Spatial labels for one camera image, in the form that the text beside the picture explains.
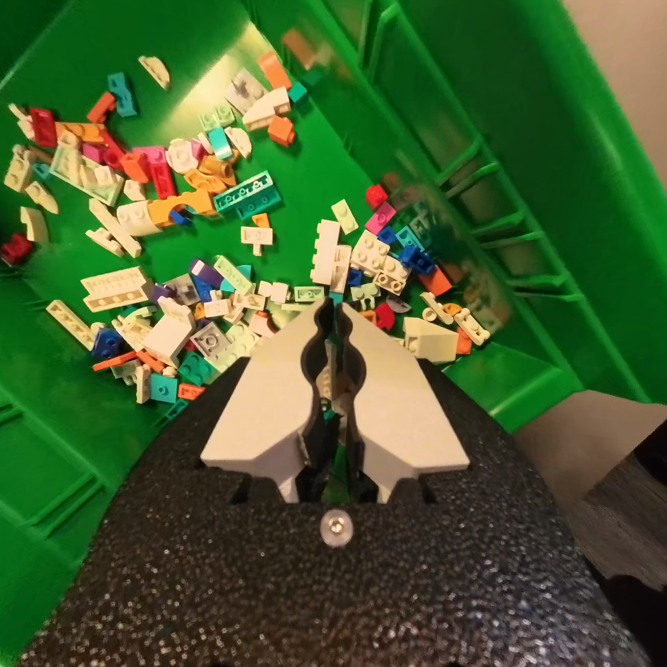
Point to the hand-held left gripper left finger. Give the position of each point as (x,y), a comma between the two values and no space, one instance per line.
(260,401)

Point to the green plastic bin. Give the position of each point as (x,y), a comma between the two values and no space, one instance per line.
(198,41)

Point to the pile of mixed lego bricks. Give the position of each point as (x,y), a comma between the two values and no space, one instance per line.
(166,333)

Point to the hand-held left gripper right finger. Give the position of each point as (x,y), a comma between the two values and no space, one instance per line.
(406,411)

